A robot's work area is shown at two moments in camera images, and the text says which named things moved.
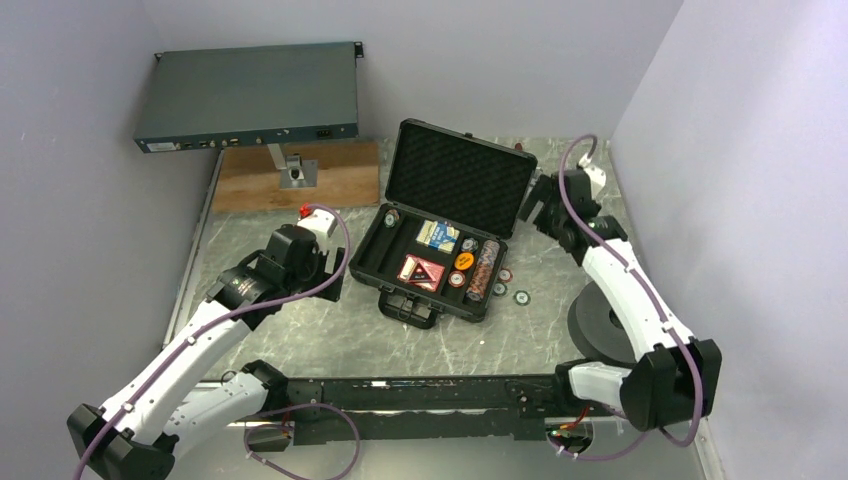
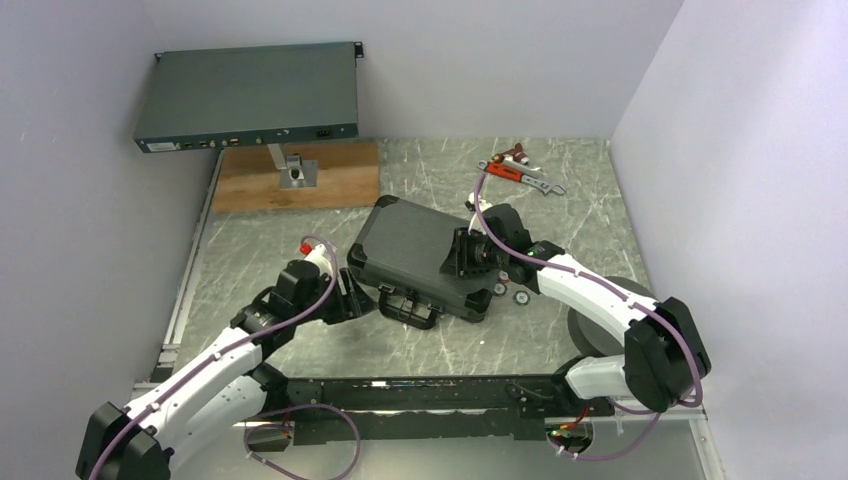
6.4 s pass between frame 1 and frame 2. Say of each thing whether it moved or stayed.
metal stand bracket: stayed
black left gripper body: moved
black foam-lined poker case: moved
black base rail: stayed
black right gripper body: moved
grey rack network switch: stayed
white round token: stayed
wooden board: stayed
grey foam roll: stayed
